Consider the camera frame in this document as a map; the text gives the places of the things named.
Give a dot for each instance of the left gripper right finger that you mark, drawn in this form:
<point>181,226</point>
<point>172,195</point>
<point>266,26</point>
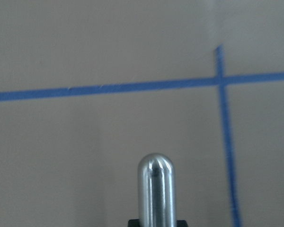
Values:
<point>181,223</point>

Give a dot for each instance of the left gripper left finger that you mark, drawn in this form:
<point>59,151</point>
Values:
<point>133,223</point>

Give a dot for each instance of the steel muddler black tip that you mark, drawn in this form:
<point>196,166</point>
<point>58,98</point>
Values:
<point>156,191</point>

